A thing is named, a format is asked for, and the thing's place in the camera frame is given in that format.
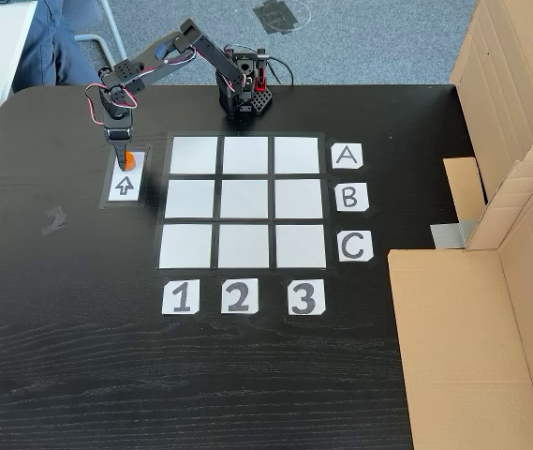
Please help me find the white nine-square grid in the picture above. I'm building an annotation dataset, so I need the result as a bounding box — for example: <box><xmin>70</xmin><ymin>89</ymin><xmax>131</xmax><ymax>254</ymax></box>
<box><xmin>156</xmin><ymin>134</ymin><xmax>329</xmax><ymax>271</ymax></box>

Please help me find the white arrow paper sheet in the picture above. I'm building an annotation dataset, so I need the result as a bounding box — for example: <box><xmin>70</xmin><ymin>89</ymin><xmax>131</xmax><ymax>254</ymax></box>
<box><xmin>105</xmin><ymin>149</ymin><xmax>147</xmax><ymax>203</ymax></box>

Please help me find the seated person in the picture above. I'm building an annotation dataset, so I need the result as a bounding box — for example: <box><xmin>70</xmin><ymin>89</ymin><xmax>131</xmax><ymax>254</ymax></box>
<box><xmin>11</xmin><ymin>0</ymin><xmax>104</xmax><ymax>94</ymax></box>

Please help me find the clear tape remnant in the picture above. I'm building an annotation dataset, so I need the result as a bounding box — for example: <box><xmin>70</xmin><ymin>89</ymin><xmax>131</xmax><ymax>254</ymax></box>
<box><xmin>40</xmin><ymin>205</ymin><xmax>68</xmax><ymax>236</ymax></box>

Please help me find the black red bar clamp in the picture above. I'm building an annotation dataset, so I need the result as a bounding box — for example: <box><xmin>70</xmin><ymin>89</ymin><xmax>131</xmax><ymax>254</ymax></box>
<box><xmin>254</xmin><ymin>48</ymin><xmax>271</xmax><ymax>93</ymax></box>

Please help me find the paper sheet number 1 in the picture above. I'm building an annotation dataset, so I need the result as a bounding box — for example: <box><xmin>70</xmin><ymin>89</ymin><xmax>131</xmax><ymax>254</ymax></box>
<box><xmin>161</xmin><ymin>279</ymin><xmax>200</xmax><ymax>316</ymax></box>

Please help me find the paper sheet number 2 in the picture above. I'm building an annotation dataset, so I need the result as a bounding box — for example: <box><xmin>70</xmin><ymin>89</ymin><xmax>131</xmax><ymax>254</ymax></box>
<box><xmin>220</xmin><ymin>277</ymin><xmax>259</xmax><ymax>315</ymax></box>

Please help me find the black floor tape patch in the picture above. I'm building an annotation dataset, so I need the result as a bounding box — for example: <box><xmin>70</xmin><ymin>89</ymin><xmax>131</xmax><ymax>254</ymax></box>
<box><xmin>251</xmin><ymin>0</ymin><xmax>312</xmax><ymax>37</ymax></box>

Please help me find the paper sheet letter A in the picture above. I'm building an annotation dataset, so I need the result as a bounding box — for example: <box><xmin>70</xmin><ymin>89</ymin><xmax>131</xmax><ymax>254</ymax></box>
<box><xmin>331</xmin><ymin>143</ymin><xmax>364</xmax><ymax>171</ymax></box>

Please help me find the paper sheet letter B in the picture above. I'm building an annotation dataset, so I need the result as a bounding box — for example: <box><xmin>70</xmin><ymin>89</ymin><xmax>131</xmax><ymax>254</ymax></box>
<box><xmin>334</xmin><ymin>182</ymin><xmax>371</xmax><ymax>213</ymax></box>

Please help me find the paper sheet number 3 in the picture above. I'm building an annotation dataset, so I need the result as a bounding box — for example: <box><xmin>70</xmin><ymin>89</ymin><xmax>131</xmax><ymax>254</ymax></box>
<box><xmin>288</xmin><ymin>279</ymin><xmax>328</xmax><ymax>316</ymax></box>

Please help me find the paper sheet letter C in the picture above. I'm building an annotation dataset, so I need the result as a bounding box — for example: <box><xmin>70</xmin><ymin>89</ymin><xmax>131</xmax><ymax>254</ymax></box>
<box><xmin>337</xmin><ymin>231</ymin><xmax>375</xmax><ymax>263</ymax></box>

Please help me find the brown cardboard panel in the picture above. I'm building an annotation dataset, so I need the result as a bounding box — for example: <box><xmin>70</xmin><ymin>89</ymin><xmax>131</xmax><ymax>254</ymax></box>
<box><xmin>387</xmin><ymin>158</ymin><xmax>533</xmax><ymax>450</ymax></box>
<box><xmin>442</xmin><ymin>0</ymin><xmax>533</xmax><ymax>250</ymax></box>

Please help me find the white metal frame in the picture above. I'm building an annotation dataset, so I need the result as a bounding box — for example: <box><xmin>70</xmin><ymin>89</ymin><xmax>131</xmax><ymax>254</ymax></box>
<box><xmin>74</xmin><ymin>0</ymin><xmax>138</xmax><ymax>87</ymax></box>

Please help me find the black power cable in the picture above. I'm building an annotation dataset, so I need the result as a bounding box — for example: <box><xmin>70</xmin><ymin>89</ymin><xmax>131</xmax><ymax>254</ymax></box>
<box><xmin>265</xmin><ymin>55</ymin><xmax>296</xmax><ymax>88</ymax></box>

